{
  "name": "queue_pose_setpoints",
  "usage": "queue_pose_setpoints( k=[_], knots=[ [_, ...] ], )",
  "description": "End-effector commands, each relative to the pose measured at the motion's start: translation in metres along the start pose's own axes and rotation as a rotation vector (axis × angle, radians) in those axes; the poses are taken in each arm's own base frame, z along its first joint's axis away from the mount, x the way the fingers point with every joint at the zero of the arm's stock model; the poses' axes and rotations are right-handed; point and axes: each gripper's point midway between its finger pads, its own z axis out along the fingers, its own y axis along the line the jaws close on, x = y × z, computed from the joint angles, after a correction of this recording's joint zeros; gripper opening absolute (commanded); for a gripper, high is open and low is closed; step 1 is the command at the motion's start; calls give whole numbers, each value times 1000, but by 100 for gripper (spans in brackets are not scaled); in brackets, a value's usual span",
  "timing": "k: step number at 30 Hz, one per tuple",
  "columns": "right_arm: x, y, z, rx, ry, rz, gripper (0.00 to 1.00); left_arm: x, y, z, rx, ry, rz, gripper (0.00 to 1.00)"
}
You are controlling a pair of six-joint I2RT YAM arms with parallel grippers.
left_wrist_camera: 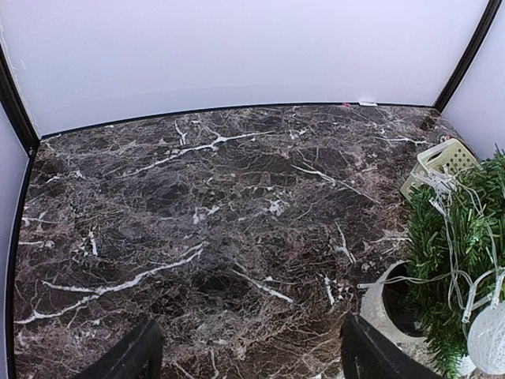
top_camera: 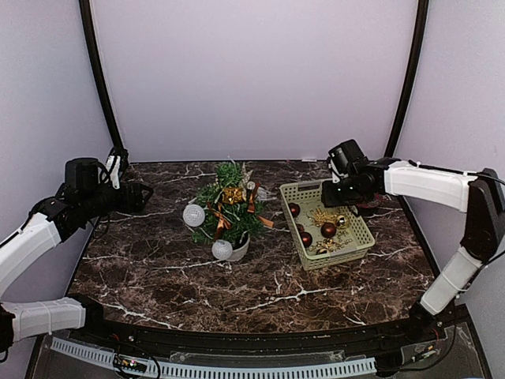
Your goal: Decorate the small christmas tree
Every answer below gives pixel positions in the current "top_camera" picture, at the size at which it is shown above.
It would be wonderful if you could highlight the white woven light ball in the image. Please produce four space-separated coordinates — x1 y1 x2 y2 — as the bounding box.
211 239 234 261
182 204 206 227

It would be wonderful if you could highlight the brown ribbon bow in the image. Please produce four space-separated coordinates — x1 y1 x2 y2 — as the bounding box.
206 201 232 241
245 181 274 228

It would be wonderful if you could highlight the gold gift box ornament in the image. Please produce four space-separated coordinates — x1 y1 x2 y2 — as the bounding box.
222 187 244 205

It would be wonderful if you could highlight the small green christmas tree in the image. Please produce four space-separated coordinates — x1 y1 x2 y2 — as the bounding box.
186 173 266 262

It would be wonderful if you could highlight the silver glitter star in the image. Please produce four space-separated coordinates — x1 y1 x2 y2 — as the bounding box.
238 163 256 190

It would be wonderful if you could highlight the clear string light wire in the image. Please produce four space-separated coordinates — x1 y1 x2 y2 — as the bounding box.
189 157 279 253

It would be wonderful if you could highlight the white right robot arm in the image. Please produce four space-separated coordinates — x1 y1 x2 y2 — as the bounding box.
322 148 504 318

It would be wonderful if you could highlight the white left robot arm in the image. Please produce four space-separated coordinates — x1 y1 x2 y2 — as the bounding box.
1 182 154 354

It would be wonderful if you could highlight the pale green perforated basket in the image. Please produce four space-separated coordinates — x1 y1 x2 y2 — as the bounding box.
280 180 376 271

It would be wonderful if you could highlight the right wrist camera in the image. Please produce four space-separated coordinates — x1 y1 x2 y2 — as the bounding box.
327 139 369 183

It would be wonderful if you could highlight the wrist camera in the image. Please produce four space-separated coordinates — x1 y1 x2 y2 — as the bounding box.
64 148 129 192
327 139 369 183

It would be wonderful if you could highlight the left black frame post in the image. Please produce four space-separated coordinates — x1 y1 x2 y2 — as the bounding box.
78 0 129 172

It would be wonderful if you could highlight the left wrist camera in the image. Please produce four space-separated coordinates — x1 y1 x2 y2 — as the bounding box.
64 148 129 192

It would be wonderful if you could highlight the black front table rail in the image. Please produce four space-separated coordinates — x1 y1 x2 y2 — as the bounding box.
71 319 414 356

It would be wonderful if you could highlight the white slotted cable duct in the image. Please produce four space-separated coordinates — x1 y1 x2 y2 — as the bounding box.
50 338 376 378

